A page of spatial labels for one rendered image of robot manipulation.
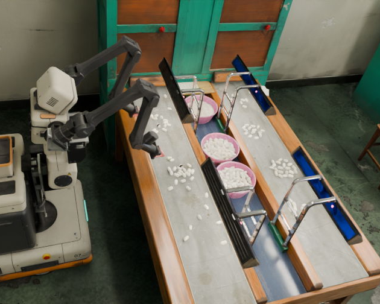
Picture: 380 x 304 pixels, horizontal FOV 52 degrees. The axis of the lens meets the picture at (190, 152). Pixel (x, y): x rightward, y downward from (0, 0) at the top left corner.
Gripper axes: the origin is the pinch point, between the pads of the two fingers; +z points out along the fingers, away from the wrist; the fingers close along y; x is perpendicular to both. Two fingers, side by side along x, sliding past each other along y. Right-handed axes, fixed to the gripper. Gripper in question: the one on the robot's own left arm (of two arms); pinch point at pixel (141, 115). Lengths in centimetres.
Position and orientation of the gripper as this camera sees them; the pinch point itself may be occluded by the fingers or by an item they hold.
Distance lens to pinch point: 265.4
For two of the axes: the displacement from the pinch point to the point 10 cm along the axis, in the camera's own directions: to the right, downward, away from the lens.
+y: -2.9, -7.0, 6.5
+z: 6.4, 3.6, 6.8
